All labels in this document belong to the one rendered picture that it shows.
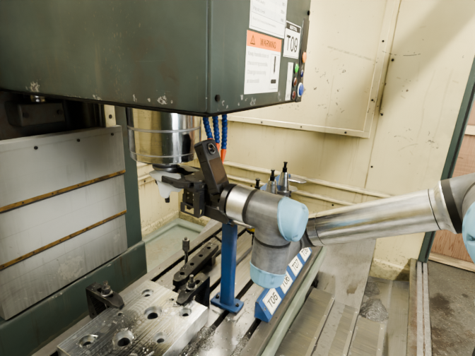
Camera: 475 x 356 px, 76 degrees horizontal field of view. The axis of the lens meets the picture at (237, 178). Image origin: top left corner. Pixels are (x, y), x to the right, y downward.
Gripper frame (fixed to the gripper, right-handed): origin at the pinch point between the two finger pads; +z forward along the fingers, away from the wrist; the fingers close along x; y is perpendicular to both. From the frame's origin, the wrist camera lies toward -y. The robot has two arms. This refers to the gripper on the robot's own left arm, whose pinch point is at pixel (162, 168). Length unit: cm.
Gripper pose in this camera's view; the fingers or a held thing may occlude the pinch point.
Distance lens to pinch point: 74.1
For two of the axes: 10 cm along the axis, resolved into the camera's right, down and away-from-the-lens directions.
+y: -0.9, 9.3, 3.5
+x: 5.2, -2.6, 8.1
